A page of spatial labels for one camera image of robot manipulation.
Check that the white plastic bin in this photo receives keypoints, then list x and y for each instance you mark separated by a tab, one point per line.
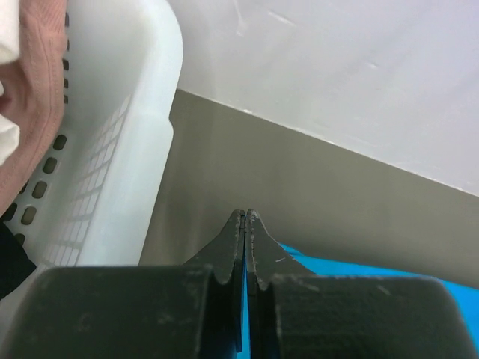
90	200

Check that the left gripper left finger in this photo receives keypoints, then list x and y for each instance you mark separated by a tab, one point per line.
193	310

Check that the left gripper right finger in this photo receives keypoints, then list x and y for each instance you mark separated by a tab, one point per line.
295	313

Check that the blue t shirt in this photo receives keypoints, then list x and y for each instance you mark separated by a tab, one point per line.
465	296

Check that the white t shirt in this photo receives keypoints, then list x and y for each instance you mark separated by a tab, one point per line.
10	52

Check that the black garment in bin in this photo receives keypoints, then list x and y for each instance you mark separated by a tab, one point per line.
15	266

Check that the pink t shirt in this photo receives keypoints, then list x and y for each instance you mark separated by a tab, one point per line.
43	42

